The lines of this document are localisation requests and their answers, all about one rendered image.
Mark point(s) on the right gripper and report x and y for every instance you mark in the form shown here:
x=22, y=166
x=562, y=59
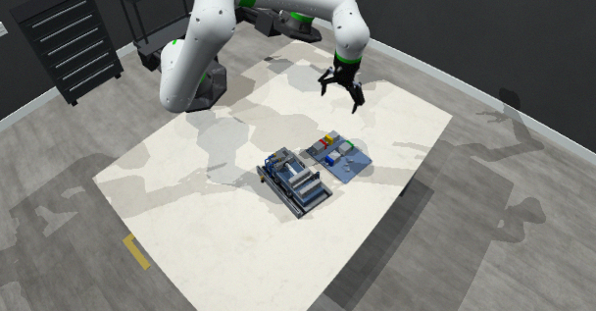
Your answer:
x=354, y=88

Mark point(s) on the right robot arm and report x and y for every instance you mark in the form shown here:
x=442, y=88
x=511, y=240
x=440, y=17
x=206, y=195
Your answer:
x=212, y=24

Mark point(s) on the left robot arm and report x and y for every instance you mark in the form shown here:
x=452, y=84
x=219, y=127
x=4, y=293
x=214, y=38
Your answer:
x=297, y=22

